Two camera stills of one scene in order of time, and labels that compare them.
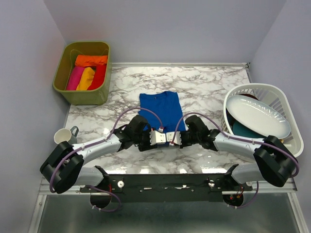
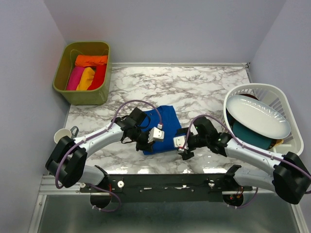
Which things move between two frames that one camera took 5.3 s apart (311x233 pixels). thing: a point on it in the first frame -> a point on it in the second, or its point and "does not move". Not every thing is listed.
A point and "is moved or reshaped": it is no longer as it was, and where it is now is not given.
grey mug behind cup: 73,140 does not move
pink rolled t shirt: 75,77 does not move
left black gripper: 147,146 does not move
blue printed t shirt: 167,106 is moved or reshaped
